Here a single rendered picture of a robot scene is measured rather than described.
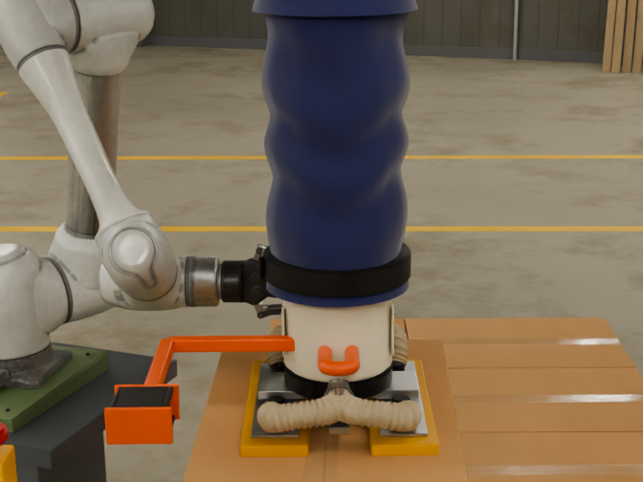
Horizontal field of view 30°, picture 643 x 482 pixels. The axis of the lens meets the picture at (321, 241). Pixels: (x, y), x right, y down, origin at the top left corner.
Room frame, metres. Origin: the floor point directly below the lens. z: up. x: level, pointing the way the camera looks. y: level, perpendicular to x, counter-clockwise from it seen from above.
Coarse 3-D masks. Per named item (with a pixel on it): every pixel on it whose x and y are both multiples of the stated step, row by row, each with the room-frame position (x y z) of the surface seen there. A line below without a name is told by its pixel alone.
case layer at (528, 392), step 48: (432, 336) 3.23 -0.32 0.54; (480, 336) 3.23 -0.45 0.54; (528, 336) 3.22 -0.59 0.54; (576, 336) 3.22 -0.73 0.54; (480, 384) 2.87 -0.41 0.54; (528, 384) 2.87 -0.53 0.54; (576, 384) 2.87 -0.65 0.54; (624, 384) 2.86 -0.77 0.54; (480, 432) 2.59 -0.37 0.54; (528, 432) 2.58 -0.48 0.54; (576, 432) 2.58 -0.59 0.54; (624, 432) 2.58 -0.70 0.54; (480, 480) 2.34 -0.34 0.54; (528, 480) 2.34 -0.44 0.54; (576, 480) 2.34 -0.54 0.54; (624, 480) 2.34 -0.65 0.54
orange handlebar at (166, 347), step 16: (176, 336) 1.72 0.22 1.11; (192, 336) 1.72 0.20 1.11; (208, 336) 1.72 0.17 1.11; (224, 336) 1.72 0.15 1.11; (240, 336) 1.72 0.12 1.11; (256, 336) 1.72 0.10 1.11; (272, 336) 1.72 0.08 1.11; (288, 336) 1.72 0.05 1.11; (160, 352) 1.66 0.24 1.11; (176, 352) 1.71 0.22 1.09; (320, 352) 1.66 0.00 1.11; (352, 352) 1.65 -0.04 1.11; (160, 368) 1.59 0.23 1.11; (320, 368) 1.62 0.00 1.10; (336, 368) 1.60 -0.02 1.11; (352, 368) 1.61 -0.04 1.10
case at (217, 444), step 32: (224, 352) 2.01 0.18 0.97; (256, 352) 2.01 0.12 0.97; (416, 352) 2.00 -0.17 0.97; (224, 384) 1.86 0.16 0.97; (448, 384) 1.85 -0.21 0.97; (224, 416) 1.73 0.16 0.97; (448, 416) 1.73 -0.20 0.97; (192, 448) 1.63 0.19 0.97; (224, 448) 1.62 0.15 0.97; (320, 448) 1.62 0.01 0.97; (352, 448) 1.62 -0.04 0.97; (448, 448) 1.61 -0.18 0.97; (192, 480) 1.52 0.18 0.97; (224, 480) 1.52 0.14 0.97; (256, 480) 1.52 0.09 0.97; (288, 480) 1.52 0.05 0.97; (320, 480) 1.52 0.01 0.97; (352, 480) 1.52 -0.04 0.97; (384, 480) 1.51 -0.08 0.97; (416, 480) 1.51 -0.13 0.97; (448, 480) 1.51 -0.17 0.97
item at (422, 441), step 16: (400, 368) 1.82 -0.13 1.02; (416, 368) 1.88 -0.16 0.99; (368, 400) 1.75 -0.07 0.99; (384, 400) 1.74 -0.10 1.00; (400, 400) 1.68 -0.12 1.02; (416, 400) 1.74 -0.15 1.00; (432, 416) 1.69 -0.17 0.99; (384, 432) 1.62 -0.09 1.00; (400, 432) 1.62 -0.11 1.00; (416, 432) 1.62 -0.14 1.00; (432, 432) 1.63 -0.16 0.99; (384, 448) 1.59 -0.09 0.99; (400, 448) 1.59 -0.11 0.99; (416, 448) 1.59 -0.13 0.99; (432, 448) 1.59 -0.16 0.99
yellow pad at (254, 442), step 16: (256, 368) 1.89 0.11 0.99; (272, 368) 1.82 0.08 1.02; (256, 384) 1.82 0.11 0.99; (256, 400) 1.74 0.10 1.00; (272, 400) 1.69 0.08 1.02; (288, 400) 1.74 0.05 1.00; (304, 400) 1.75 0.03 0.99; (256, 432) 1.62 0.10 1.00; (288, 432) 1.62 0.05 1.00; (304, 432) 1.63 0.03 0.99; (240, 448) 1.59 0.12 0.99; (256, 448) 1.59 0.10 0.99; (272, 448) 1.59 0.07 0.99; (288, 448) 1.59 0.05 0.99; (304, 448) 1.59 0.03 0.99
